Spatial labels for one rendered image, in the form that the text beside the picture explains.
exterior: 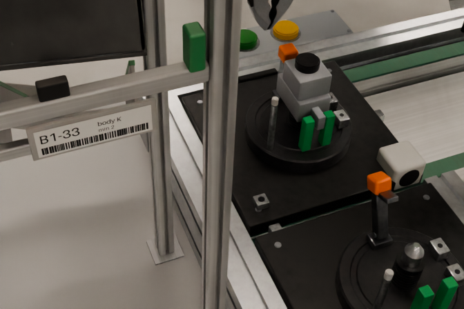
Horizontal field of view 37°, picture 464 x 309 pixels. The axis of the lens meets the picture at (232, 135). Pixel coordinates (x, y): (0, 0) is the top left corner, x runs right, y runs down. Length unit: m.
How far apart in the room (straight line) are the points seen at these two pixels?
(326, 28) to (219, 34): 0.67
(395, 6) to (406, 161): 0.55
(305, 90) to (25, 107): 0.44
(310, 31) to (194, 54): 0.66
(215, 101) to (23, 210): 0.55
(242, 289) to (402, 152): 0.28
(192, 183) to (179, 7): 0.53
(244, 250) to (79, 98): 0.39
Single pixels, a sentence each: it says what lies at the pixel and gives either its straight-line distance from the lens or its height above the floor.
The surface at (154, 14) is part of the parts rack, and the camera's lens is 0.66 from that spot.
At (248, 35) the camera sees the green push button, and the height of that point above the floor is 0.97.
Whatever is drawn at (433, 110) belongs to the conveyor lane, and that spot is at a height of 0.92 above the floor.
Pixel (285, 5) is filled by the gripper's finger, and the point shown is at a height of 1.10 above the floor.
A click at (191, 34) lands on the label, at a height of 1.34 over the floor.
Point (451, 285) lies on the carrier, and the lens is 0.73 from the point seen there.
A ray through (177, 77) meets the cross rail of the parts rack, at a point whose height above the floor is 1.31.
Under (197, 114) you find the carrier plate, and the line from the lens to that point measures 0.94.
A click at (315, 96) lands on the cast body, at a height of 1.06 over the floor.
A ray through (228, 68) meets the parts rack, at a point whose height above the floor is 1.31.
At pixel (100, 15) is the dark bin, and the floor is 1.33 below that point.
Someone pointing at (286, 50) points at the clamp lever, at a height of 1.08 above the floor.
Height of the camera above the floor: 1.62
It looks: 45 degrees down
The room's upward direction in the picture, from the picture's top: 3 degrees clockwise
